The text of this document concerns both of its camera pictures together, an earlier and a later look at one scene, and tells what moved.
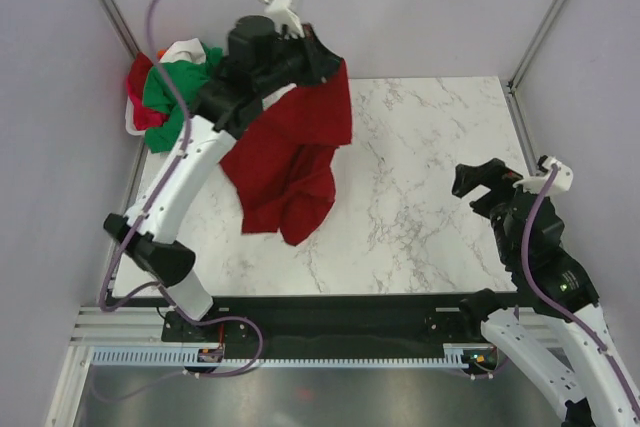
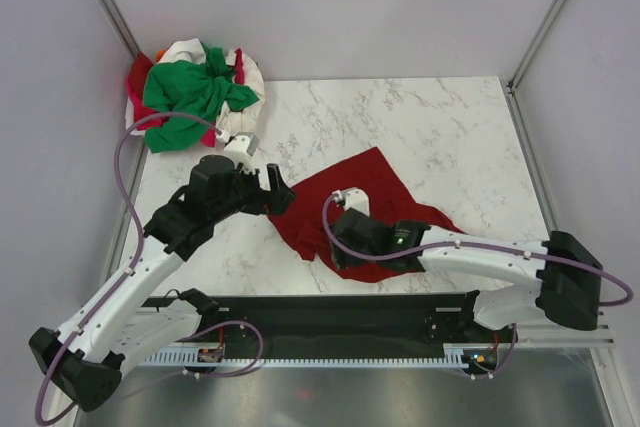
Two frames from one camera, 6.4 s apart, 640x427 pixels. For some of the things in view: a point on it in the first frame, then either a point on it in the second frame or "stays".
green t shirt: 162,97 stays
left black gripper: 323,65 to 272,201
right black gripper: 493,173 to 339,260
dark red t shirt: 283,167 to 300,209
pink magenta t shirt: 146,117 stays
